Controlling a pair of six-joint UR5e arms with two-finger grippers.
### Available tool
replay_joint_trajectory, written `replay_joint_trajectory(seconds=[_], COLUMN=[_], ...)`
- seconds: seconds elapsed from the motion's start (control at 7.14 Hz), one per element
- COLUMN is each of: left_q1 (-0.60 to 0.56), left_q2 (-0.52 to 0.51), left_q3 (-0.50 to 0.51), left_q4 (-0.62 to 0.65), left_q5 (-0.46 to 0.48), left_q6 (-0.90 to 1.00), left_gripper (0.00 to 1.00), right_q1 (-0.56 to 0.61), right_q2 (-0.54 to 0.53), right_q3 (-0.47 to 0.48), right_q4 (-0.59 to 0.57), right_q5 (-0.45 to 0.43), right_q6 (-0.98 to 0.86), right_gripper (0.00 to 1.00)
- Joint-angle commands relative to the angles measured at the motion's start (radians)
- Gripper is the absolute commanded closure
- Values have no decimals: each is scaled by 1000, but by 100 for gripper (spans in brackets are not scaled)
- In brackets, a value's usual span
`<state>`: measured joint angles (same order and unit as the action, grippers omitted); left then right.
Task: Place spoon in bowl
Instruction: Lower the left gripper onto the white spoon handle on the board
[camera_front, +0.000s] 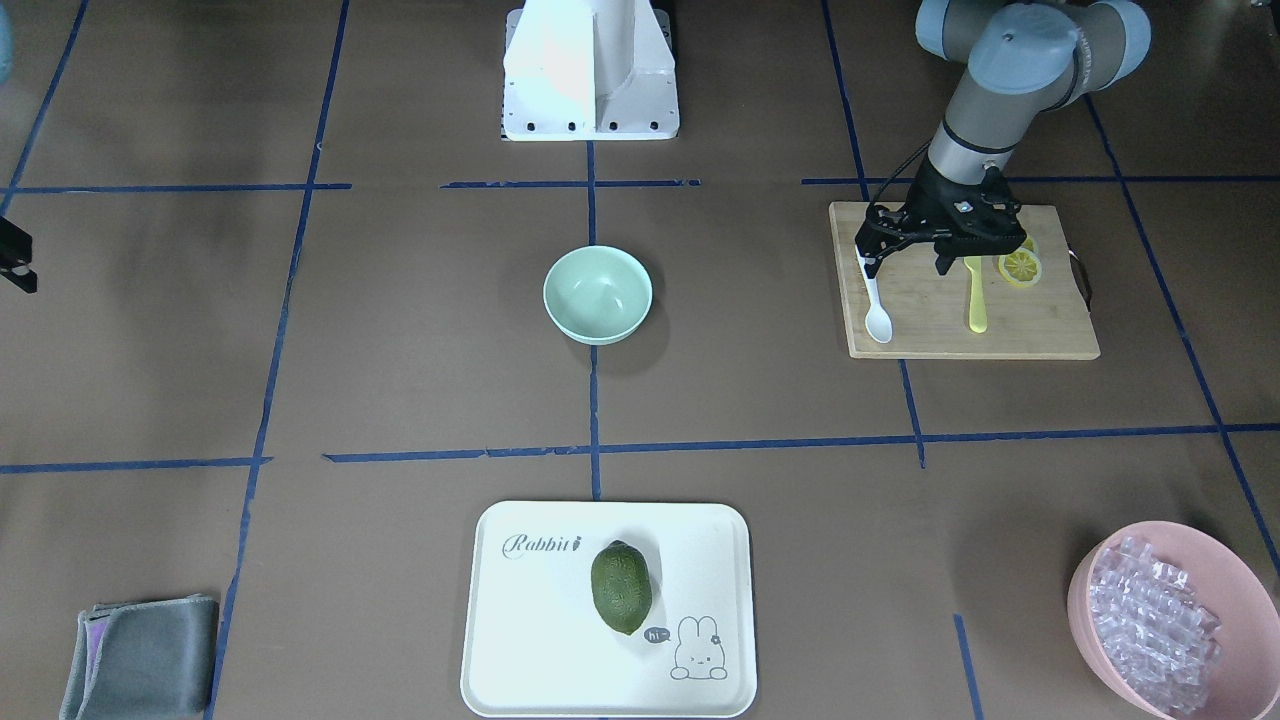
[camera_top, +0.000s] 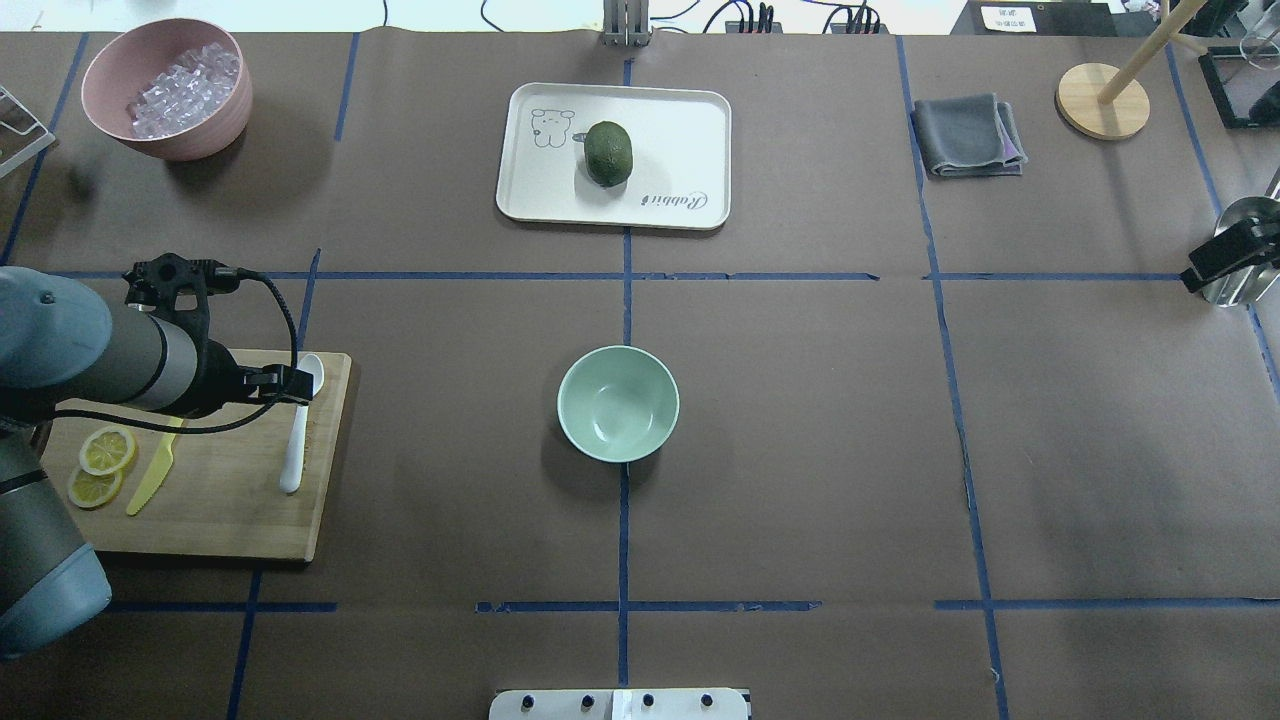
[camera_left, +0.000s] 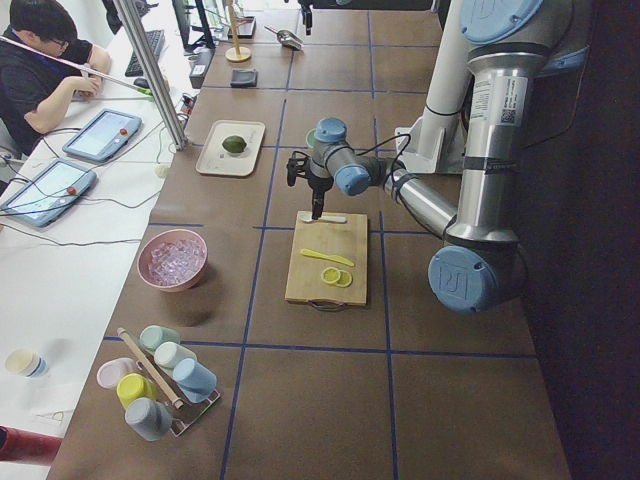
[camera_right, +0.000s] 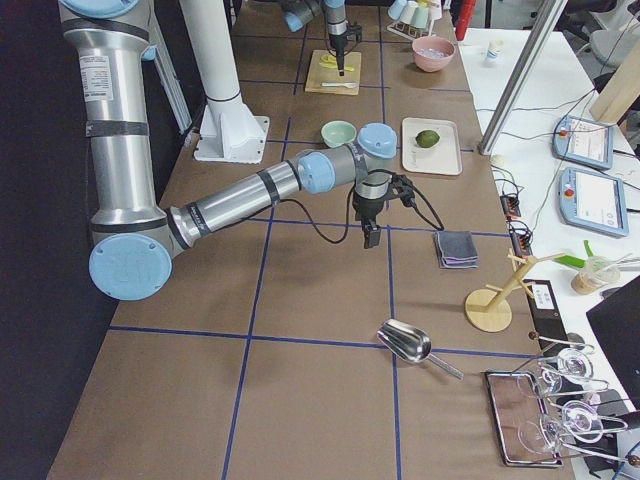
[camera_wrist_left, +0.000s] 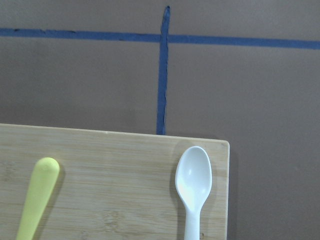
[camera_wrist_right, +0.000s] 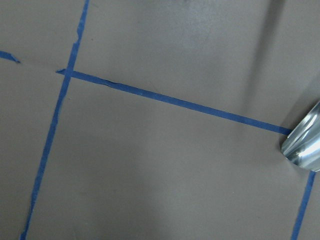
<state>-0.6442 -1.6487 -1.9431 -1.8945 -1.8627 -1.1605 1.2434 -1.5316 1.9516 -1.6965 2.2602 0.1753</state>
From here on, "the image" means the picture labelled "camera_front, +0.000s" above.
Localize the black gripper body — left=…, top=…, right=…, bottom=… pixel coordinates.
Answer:
left=879, top=158, right=1027, bottom=258

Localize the white plastic spoon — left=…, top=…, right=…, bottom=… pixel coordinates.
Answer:
left=858, top=255, right=893, bottom=345

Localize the mint green bowl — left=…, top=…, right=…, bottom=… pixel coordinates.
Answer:
left=541, top=245, right=655, bottom=346

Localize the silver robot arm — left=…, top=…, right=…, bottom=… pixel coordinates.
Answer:
left=855, top=1, right=1153, bottom=279

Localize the pink bowl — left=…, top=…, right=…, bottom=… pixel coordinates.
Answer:
left=1066, top=521, right=1279, bottom=719

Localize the bamboo cutting board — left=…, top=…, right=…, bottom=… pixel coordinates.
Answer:
left=828, top=202, right=1100, bottom=361

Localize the lower lemon slice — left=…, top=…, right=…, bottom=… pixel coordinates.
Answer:
left=995, top=247, right=1043, bottom=288

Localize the yellow plastic knife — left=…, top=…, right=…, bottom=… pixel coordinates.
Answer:
left=964, top=256, right=988, bottom=334

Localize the grey folded cloth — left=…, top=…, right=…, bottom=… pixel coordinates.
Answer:
left=58, top=594, right=219, bottom=719

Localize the green avocado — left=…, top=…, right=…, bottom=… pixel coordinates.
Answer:
left=590, top=539, right=653, bottom=635

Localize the clear ice cubes pile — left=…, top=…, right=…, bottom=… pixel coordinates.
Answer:
left=1087, top=536, right=1221, bottom=717

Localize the cream rabbit tray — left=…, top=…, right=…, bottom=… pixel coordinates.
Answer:
left=460, top=501, right=758, bottom=719

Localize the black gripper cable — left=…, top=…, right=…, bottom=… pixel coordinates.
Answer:
left=864, top=140, right=946, bottom=241

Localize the metal board handle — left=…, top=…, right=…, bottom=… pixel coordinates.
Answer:
left=1068, top=247, right=1093, bottom=313

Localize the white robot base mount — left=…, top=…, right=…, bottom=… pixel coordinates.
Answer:
left=500, top=1, right=681, bottom=142

